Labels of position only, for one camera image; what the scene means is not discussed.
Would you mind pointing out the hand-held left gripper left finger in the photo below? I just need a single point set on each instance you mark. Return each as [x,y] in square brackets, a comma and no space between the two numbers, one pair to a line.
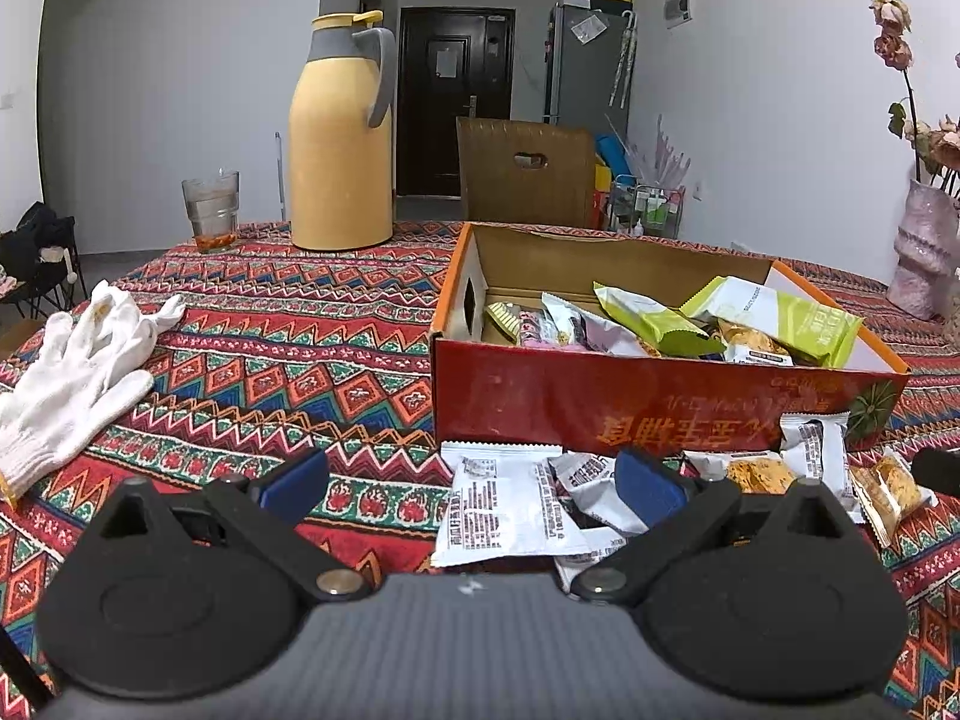
[292,484]

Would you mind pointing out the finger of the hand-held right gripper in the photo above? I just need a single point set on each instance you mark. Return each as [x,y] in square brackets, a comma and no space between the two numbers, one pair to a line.
[941,472]

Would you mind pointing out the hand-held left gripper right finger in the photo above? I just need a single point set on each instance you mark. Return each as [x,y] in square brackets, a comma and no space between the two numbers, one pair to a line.
[649,487]

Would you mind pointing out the clear biscuit packet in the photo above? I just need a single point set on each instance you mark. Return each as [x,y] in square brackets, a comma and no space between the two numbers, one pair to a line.
[892,487]

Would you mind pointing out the pile of white cracker packets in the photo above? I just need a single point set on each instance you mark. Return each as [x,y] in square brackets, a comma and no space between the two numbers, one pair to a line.
[510,502]

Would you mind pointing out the red cardboard box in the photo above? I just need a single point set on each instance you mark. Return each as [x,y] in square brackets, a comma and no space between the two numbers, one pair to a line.
[525,397]

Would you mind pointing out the lime green snack packet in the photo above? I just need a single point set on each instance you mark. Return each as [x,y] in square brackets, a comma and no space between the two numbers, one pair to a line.
[810,322]
[652,322]

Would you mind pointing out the orange cracker snack packet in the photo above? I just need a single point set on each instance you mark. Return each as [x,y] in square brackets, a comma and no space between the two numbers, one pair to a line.
[750,341]

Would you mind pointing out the pink snack packet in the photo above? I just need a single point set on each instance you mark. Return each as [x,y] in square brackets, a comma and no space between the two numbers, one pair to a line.
[536,330]

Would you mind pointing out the silver white snack packet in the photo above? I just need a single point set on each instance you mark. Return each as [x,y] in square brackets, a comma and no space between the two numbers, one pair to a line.
[607,330]

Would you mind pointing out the pink textured vase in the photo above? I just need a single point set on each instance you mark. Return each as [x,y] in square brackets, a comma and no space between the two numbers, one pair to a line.
[926,255]

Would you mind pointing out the olive striped snack packet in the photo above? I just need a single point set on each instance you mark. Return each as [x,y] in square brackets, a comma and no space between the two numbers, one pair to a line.
[504,319]

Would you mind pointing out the white knit glove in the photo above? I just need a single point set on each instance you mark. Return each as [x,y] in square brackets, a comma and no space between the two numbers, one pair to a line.
[60,390]
[124,311]

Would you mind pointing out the glass cup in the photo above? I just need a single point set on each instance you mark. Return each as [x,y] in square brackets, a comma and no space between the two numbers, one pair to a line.
[211,210]

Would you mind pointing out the thin white pole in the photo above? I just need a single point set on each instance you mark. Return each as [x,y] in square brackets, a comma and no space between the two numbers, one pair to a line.
[278,176]

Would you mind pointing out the yellow thermos jug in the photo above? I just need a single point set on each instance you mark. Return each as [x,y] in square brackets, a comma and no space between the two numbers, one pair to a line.
[337,165]

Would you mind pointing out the pale pink decoration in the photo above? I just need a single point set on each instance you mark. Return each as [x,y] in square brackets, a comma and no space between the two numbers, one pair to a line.
[667,154]

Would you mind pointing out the wooden chair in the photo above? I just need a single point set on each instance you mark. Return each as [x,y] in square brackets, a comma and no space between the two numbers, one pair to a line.
[495,187]

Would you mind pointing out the black folding chair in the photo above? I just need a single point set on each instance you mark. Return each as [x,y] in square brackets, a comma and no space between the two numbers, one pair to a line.
[37,247]

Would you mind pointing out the black door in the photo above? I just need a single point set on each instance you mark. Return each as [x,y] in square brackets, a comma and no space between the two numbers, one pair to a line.
[480,127]

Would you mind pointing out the grey refrigerator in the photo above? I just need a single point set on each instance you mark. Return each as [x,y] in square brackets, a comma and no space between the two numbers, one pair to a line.
[585,82]

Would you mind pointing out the dried pink flower bouquet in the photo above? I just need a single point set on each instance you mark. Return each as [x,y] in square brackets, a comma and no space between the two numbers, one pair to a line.
[892,49]

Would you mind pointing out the white folded umbrella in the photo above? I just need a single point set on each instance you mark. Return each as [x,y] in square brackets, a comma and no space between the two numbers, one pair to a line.
[622,60]

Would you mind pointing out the white paper notice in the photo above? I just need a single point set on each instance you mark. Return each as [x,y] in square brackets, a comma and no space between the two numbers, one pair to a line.
[445,60]

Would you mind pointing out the clear plastic bag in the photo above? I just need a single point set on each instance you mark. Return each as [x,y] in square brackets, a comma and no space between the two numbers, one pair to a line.
[589,28]

